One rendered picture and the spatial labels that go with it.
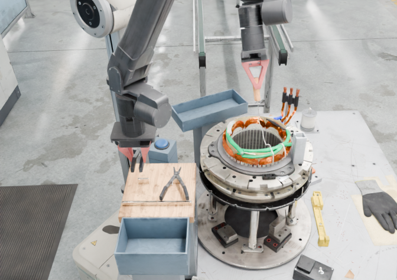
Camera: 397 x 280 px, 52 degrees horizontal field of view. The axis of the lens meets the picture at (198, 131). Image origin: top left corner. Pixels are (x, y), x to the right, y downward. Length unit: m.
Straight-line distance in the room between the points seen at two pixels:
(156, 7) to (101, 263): 1.45
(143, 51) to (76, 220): 1.85
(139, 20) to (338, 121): 1.27
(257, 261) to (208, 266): 0.15
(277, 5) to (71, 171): 2.16
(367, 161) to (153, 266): 0.99
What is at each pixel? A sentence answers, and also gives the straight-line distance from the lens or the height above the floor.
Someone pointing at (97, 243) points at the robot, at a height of 0.26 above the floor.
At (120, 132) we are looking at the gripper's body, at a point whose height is 1.28.
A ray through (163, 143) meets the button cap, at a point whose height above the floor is 1.04.
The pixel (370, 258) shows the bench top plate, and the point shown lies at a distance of 1.37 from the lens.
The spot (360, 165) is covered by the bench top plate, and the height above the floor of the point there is 0.78.
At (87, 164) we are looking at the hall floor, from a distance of 2.89.
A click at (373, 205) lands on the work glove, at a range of 1.50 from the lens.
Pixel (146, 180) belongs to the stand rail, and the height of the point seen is 1.08.
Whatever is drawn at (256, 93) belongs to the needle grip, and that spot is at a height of 1.29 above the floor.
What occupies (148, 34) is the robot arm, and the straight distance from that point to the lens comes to 0.77.
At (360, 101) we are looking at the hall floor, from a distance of 3.53.
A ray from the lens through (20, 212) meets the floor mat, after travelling 2.70.
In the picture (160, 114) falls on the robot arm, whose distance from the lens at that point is 0.84.
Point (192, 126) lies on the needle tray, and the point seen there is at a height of 1.04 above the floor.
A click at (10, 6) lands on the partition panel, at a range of 5.17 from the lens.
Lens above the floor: 1.84
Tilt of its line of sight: 37 degrees down
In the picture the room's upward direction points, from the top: 2 degrees counter-clockwise
